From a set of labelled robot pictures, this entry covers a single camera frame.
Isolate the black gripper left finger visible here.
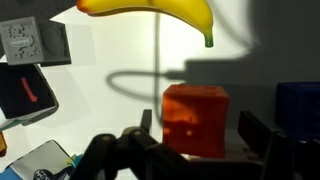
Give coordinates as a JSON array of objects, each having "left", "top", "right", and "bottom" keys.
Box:
[{"left": 139, "top": 108, "right": 153, "bottom": 135}]

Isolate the orange block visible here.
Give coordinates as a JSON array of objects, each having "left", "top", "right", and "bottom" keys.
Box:
[{"left": 162, "top": 83, "right": 231, "bottom": 159}]

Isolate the grey block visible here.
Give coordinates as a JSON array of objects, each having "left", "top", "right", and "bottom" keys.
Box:
[{"left": 0, "top": 16, "right": 72, "bottom": 67}]

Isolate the blue soft cube number four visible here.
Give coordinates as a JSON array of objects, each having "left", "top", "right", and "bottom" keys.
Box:
[{"left": 0, "top": 139, "right": 84, "bottom": 180}]

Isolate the black white soft cube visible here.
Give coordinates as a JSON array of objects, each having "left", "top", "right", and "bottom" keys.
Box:
[{"left": 0, "top": 62, "right": 60, "bottom": 131}]

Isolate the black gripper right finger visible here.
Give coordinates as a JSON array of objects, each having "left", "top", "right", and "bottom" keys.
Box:
[{"left": 237, "top": 110, "right": 278, "bottom": 158}]

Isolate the blue block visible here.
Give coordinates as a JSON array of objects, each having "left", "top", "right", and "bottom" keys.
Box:
[{"left": 274, "top": 81, "right": 320, "bottom": 141}]

